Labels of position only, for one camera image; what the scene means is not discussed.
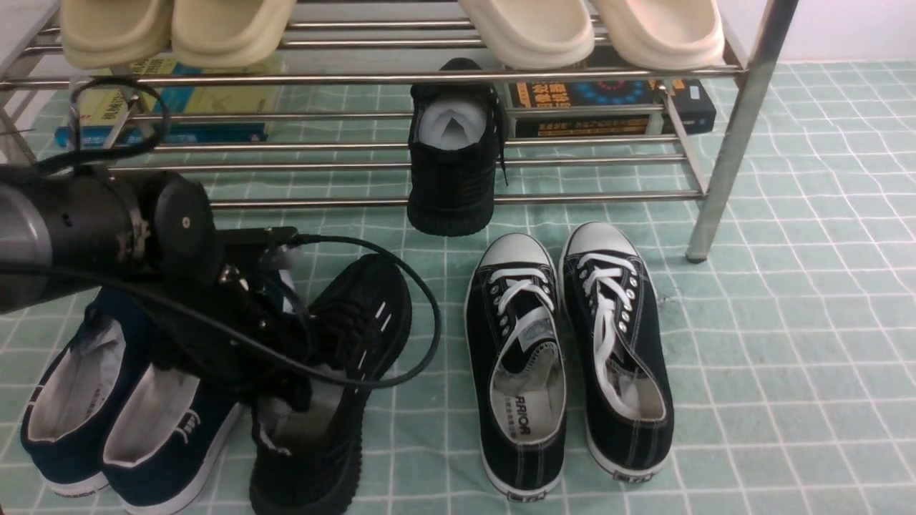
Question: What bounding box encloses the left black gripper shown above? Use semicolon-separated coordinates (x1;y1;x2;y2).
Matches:
147;226;308;403

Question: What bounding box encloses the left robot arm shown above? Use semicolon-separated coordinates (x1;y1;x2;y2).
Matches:
2;165;312;408

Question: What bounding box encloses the metal shoe rack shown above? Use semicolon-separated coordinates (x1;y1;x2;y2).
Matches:
2;1;799;263

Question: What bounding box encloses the navy slip-on shoe right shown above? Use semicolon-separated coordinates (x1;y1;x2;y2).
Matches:
102;365;243;514

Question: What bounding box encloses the navy slip-on shoe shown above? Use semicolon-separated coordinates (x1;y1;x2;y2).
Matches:
20;288;156;498
102;365;243;514

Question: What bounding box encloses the yellow blue book stack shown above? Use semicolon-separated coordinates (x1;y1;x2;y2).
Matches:
79;54;288;149

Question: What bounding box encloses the navy slip-on shoe left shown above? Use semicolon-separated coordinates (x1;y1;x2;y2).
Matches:
20;288;156;498

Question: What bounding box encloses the beige slipper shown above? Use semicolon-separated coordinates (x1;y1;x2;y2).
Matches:
171;1;297;68
57;1;173;69

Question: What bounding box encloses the black canvas sneaker left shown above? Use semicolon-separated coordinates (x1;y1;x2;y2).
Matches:
464;232;568;502

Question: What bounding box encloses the black canvas sneaker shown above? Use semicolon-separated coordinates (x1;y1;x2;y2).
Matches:
464;232;568;502
558;222;675;483

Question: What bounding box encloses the beige slipper far left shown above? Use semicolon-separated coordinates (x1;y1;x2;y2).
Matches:
57;1;173;69

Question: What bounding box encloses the black canvas sneaker right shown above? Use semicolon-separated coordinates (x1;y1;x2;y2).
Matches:
558;222;675;483

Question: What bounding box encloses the cream slipper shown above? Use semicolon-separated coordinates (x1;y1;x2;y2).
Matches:
458;1;595;69
591;1;724;71

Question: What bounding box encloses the black orange book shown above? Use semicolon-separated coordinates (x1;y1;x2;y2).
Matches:
502;46;717;138

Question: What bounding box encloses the cream slipper far right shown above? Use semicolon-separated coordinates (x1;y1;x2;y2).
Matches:
591;1;724;71

